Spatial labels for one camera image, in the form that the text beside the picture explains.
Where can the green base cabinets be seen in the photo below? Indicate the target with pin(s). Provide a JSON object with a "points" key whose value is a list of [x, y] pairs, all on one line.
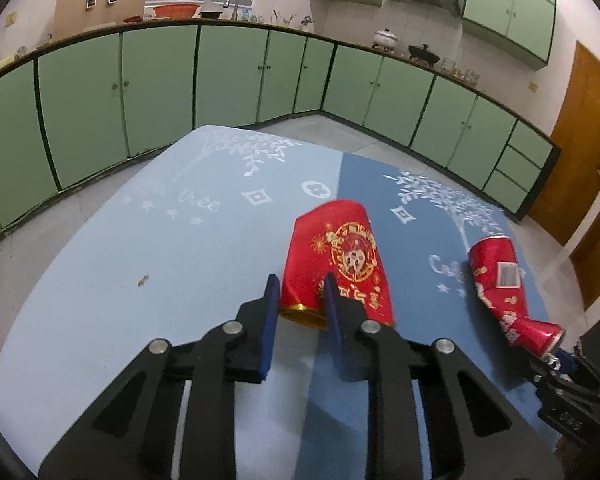
{"points": [[155, 90]]}

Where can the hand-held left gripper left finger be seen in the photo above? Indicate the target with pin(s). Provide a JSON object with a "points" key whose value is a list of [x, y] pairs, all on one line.
{"points": [[270, 330]]}

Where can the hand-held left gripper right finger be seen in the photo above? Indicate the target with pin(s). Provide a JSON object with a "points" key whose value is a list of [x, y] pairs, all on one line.
{"points": [[332, 320]]}

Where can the glass seasoning jar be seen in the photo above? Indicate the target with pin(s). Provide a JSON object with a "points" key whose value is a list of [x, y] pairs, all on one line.
{"points": [[471, 76], [447, 65]]}

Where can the green cabinet drawer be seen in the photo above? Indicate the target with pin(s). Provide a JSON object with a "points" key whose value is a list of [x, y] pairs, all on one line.
{"points": [[529, 142], [506, 192], [519, 169]]}

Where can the green wall cabinets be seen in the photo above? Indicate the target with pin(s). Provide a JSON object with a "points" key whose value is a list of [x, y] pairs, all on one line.
{"points": [[510, 10]]}

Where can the utensil holder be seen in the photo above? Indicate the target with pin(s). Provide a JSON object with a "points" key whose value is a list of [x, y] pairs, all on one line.
{"points": [[284, 19]]}

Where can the white lidded pot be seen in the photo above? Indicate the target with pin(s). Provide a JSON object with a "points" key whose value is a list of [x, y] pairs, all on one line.
{"points": [[386, 40]]}

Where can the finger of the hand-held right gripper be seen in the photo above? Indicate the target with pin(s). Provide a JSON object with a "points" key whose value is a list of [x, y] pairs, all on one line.
{"points": [[564, 362], [544, 380]]}

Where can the red plastic basin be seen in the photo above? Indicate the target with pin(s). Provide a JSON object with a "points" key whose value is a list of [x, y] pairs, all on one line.
{"points": [[177, 10]]}

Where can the black wok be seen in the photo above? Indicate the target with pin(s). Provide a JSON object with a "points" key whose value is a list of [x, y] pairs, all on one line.
{"points": [[422, 54]]}

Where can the black tray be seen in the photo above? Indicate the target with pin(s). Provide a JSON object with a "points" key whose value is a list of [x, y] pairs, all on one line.
{"points": [[211, 14]]}

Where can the wooden cutting board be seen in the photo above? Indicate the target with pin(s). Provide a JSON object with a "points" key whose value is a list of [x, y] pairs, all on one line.
{"points": [[70, 10]]}

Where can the wall socket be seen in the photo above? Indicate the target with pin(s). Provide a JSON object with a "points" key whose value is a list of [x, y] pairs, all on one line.
{"points": [[12, 19]]}

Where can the red gold printed can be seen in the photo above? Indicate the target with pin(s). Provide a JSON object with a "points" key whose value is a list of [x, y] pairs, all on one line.
{"points": [[330, 245]]}

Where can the crushed red soda can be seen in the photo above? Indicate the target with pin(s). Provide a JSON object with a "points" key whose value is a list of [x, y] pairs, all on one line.
{"points": [[497, 285]]}

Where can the small metal kettle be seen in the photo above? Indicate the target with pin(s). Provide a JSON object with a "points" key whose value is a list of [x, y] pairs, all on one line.
{"points": [[307, 22]]}

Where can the brown crumb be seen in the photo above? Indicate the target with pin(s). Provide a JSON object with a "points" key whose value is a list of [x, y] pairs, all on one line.
{"points": [[142, 280]]}

